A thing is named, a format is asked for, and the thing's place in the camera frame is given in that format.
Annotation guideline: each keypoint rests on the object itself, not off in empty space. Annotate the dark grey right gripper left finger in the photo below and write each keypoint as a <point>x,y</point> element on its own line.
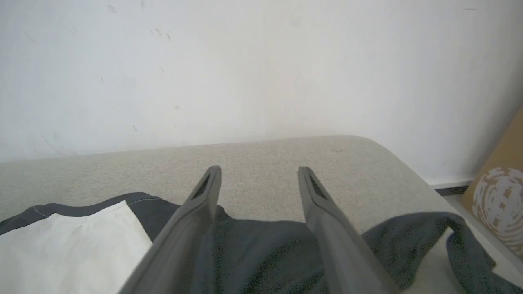
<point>184,237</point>

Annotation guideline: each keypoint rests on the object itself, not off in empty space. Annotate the brown cardboard box white print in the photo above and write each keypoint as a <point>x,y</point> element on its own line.
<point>504,163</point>

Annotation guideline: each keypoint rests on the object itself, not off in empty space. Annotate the white and dark grey garment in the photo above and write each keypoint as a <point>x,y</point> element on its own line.
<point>265,253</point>

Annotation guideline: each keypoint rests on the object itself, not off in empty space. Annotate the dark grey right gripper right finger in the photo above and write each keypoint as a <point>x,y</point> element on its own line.
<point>343,253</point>

